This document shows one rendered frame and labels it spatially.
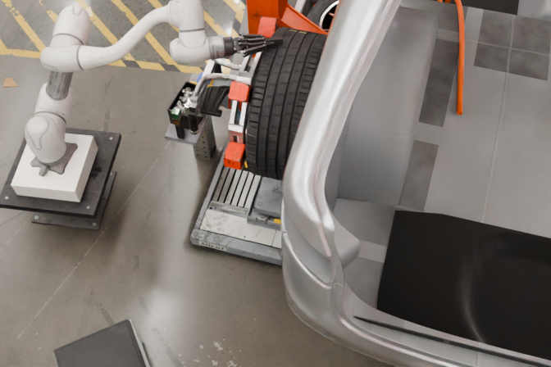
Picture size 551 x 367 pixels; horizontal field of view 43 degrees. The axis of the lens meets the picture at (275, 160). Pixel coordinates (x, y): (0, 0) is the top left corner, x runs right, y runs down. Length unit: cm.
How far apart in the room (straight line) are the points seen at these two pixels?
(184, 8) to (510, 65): 136
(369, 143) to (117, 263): 166
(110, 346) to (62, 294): 63
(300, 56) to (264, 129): 33
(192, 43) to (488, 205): 130
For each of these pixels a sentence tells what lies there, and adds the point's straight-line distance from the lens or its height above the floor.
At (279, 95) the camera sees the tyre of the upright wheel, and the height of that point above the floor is 113.
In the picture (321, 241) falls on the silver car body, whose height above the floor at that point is 158.
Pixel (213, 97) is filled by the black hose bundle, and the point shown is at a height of 103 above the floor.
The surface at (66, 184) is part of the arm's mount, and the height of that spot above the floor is 40.
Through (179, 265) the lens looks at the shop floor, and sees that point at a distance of 369.
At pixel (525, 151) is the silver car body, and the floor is 101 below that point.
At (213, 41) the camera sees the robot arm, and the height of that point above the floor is 126.
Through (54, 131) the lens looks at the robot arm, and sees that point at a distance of 348.
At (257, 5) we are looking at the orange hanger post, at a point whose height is 96.
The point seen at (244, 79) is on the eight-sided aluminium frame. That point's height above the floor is 112.
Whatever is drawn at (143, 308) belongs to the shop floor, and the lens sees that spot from 363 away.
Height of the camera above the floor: 330
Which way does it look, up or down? 56 degrees down
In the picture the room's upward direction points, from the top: 2 degrees counter-clockwise
